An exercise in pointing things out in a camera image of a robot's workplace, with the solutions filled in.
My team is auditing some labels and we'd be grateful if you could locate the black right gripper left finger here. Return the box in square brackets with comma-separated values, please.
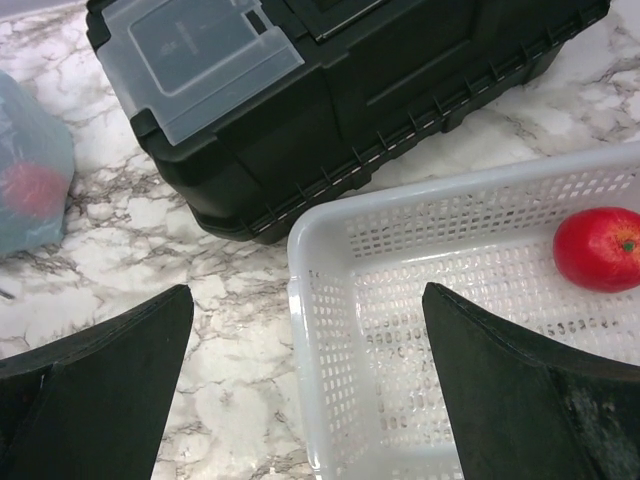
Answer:
[1, 285, 194, 479]

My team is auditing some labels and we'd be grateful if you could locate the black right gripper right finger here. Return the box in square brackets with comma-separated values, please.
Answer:
[422, 283, 639, 479]

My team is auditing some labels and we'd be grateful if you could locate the light blue plastic bag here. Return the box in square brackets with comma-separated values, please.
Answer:
[1, 72, 75, 255]

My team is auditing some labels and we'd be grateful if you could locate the red fake apple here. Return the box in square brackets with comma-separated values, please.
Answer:
[553, 207, 639, 293]

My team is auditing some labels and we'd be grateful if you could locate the red fruit inside bag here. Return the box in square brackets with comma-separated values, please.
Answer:
[1, 162, 70, 220]

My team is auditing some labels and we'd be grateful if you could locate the white perforated plastic basket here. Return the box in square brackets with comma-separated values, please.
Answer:
[287, 142, 639, 479]

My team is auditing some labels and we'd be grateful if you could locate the black plastic toolbox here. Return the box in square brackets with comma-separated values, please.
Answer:
[86, 0, 610, 244]

